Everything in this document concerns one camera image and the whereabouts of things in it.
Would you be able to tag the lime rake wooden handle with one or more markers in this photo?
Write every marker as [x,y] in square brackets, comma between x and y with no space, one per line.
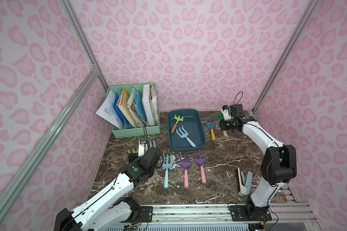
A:
[178,119]

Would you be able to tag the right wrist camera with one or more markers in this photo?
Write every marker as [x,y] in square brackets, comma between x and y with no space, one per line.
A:
[226,112]

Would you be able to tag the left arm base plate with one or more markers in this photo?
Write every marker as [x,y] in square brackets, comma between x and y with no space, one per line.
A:
[141,213]

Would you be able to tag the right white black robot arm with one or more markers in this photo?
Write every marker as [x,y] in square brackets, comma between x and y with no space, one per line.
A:
[279,162]

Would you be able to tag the orange beige folder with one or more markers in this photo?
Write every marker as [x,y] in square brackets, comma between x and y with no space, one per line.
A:
[123,107]

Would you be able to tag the white book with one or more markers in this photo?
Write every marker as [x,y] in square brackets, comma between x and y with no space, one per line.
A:
[149,101]

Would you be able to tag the green rake thin wooden handle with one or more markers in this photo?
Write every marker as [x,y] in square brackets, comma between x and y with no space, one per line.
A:
[221,117]

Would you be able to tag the light blue folder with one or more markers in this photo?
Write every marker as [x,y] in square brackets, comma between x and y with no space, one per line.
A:
[139,107]

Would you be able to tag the teal rake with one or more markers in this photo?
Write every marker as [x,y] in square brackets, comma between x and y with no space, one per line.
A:
[152,144]

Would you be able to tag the light blue rake white handle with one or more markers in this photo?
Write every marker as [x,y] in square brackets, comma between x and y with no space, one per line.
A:
[183,134]

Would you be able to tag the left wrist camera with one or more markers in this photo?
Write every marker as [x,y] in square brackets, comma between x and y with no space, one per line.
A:
[143,147]

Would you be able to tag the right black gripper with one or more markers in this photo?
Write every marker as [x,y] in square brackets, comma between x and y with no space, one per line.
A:
[224,124]

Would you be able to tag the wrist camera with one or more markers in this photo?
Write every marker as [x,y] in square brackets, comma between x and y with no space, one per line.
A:
[226,112]
[143,147]

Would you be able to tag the green file organizer crate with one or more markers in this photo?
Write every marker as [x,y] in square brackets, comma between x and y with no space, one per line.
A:
[132,132]

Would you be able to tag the lime green rake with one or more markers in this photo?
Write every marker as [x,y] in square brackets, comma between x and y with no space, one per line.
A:
[133,151]

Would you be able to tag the aluminium front rail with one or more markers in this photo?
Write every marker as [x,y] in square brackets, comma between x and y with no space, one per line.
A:
[217,217]

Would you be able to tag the teal plastic storage box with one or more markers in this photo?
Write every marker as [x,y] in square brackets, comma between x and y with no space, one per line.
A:
[192,124]

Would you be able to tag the white printed paper sheet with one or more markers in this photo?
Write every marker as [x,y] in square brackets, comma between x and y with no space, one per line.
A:
[107,112]

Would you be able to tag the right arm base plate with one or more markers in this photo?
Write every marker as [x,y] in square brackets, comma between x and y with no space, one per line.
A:
[243,213]

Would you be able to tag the purple rake pink handle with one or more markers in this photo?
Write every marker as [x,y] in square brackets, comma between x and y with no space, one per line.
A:
[185,162]
[200,159]

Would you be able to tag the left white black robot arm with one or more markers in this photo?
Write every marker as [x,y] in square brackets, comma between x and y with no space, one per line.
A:
[110,206]

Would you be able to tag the blue rake yellow handle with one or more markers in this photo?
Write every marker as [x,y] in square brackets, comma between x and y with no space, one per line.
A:
[211,124]

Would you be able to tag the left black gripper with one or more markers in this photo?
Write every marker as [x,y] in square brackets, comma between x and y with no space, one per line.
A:
[133,156]

